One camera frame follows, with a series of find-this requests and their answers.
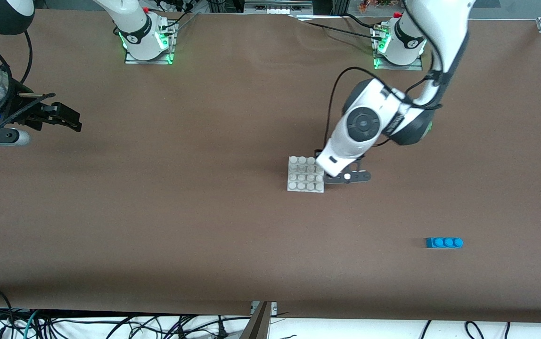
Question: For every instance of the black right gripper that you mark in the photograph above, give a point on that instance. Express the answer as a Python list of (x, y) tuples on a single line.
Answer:
[(17, 107)]

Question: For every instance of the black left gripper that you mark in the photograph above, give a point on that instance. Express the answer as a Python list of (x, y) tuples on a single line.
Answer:
[(315, 153)]

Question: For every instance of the white studded base plate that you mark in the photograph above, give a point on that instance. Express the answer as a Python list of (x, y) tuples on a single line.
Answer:
[(301, 181)]

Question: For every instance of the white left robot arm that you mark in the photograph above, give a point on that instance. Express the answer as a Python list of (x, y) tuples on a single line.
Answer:
[(440, 28)]

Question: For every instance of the blue three-stud block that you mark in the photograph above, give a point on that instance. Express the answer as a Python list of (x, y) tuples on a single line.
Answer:
[(442, 243)]

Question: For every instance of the brown table cover sheet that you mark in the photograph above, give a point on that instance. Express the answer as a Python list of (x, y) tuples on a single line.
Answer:
[(233, 245)]

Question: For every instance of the orange object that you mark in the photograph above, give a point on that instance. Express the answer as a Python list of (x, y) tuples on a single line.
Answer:
[(374, 4)]

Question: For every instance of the grey metal rail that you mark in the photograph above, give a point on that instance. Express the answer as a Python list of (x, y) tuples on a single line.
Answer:
[(275, 5)]

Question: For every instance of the grey metal bracket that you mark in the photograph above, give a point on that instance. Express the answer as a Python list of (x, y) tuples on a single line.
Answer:
[(258, 325)]

